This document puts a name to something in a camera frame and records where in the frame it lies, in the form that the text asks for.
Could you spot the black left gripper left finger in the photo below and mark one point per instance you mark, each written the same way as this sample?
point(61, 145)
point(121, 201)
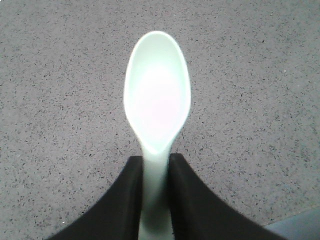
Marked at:
point(116, 216)

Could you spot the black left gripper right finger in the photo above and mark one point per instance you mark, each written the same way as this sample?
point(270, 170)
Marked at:
point(199, 214)

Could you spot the mint green plastic spoon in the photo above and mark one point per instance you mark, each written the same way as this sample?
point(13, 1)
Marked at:
point(157, 101)

